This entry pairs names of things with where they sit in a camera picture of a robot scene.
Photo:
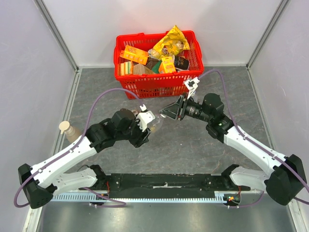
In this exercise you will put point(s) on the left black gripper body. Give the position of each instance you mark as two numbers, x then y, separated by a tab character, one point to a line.
134	135

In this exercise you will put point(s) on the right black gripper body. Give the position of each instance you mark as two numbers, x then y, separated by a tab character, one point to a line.
181	110

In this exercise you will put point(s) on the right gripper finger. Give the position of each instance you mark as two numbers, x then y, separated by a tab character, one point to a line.
171	115
172	108

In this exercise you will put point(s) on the clear plastic bottle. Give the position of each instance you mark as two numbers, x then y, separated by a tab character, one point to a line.
156	123

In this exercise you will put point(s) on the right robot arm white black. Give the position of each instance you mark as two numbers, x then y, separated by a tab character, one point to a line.
281	177

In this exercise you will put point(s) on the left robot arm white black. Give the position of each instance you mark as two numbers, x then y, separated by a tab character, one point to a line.
41	182

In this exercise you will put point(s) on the beige bottle round cap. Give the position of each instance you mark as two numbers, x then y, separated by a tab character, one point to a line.
71	133

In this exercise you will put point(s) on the orange box right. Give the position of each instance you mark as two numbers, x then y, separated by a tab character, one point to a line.
167	65

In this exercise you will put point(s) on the orange box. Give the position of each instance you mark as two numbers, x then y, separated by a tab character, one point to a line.
167	65
134	54

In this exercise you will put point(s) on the red plastic shopping basket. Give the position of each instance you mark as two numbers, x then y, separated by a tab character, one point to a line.
147	81

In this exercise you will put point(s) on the green package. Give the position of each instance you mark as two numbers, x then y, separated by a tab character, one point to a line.
155	68

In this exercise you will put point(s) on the wooden block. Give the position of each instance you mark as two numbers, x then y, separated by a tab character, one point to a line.
140	69

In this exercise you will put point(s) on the clear wrapped snack pack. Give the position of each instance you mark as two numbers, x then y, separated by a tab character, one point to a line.
154	54

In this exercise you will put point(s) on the yellow snack bag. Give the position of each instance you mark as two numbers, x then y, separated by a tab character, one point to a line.
173	43

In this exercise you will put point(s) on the striped sponge pack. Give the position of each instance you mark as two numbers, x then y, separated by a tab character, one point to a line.
126	68

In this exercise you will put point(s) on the orange box left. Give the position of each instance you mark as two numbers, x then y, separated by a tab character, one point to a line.
134	54

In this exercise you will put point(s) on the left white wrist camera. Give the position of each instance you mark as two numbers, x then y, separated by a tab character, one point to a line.
144	118

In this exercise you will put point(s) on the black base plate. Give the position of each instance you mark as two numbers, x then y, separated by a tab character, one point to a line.
166	185

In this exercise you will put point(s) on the white cable duct rail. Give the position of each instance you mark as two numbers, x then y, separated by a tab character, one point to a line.
90	197

